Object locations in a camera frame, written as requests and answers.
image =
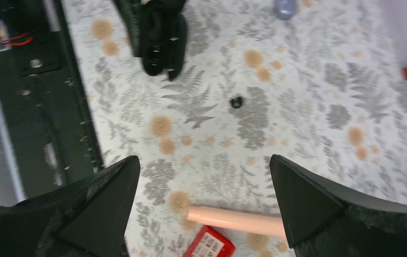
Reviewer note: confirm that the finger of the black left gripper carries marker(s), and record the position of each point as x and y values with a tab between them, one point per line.
129	11

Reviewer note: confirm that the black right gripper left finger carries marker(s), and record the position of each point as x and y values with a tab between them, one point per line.
86	218

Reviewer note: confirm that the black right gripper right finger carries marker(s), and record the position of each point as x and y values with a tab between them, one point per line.
324	218

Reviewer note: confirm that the black earbud charging case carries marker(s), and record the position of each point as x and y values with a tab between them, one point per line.
163	38

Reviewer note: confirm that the black clip earbud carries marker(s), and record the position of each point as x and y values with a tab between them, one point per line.
236	102

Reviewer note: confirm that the lavender earbud charging case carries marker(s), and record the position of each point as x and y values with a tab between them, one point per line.
285	9

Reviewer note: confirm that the pink cylindrical tube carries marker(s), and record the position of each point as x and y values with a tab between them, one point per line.
235	220

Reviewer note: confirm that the red plastic bin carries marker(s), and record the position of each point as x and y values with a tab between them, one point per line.
210	243

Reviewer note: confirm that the floral patterned mat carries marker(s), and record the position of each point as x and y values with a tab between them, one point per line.
323	89

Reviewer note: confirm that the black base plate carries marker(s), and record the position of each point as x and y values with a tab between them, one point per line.
43	97

